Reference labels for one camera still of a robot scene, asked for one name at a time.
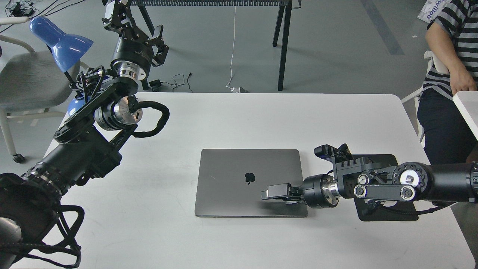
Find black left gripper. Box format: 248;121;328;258
102;0;169;81

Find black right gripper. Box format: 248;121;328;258
261;174;340;209

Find grey laptop computer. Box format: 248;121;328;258
195;149;308;218

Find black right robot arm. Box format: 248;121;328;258
261;144;477;221

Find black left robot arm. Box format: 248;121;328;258
1;0;170;269

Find person's hand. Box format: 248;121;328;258
449;66;477;96

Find blue desk lamp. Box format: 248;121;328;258
30;16;93;116

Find black mouse pad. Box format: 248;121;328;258
353;154;419;222

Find grey office chair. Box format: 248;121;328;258
0;17;87;163

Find black table legs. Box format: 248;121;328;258
129;0;302;91

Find white side table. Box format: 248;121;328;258
452;91;478;139

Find person in striped shirt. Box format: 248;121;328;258
417;0;478;165

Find black power adapter with cable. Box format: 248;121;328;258
149;72;194;93

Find white hanging cable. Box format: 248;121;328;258
225;7;249;93

